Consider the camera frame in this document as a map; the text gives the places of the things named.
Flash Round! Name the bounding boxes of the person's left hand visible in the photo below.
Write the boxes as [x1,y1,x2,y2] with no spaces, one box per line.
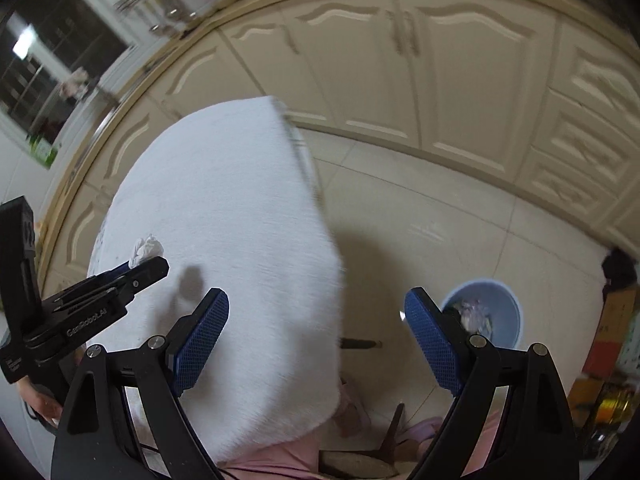
[17,377,65,428]

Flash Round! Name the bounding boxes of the white tissue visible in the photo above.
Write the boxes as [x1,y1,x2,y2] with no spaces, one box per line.
[128,232,166,267]

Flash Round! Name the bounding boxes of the black cloth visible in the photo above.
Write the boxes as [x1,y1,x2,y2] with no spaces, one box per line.
[601,246,640,288]

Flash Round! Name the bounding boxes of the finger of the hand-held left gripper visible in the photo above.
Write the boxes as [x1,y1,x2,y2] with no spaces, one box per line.
[86,259,133,287]
[44,255,170,314]

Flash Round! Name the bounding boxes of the brown red cardboard box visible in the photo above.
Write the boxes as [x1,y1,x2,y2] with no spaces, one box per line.
[582,285,640,378]

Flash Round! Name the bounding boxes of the pink white rag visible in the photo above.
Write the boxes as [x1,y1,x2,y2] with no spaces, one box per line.
[59,67,93,103]

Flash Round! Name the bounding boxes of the blue plastic bin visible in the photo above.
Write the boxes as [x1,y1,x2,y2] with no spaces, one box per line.
[439,280,523,348]

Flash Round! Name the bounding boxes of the black table leg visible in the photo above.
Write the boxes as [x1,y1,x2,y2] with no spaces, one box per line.
[339,337,385,352]

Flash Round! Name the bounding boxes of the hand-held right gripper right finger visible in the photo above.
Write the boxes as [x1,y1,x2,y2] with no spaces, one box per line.
[403,286,582,480]

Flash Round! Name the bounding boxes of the beige kitchen countertop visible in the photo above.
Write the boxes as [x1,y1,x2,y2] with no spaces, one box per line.
[35,0,640,266]

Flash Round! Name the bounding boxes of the cream base cabinets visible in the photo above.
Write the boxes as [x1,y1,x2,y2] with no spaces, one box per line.
[37,0,640,311]

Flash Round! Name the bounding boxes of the white towel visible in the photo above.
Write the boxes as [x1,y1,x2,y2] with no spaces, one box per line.
[85,95,347,463]

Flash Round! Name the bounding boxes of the person's pink socked foot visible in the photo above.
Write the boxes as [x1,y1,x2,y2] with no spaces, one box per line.
[334,374,373,438]

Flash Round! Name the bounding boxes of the pink clear plastic bag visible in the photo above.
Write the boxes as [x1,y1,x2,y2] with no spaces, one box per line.
[459,299,496,336]

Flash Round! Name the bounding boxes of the green bottle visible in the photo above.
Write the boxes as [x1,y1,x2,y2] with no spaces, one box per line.
[27,134,62,170]

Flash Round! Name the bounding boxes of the kitchen window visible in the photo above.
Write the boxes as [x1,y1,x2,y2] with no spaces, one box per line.
[0,0,128,148]

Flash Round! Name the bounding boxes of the yellow cooking oil bottle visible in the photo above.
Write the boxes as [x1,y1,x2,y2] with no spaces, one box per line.
[570,377,638,441]

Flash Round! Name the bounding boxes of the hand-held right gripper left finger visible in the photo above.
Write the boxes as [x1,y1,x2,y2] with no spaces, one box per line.
[50,286,231,480]

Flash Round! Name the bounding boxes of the wooden chair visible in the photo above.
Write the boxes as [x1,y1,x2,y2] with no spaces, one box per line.
[319,402,416,480]

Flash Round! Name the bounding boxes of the cream cabinet drawer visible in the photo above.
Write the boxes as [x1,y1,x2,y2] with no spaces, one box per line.
[537,90,640,181]
[555,25,640,126]
[517,147,621,221]

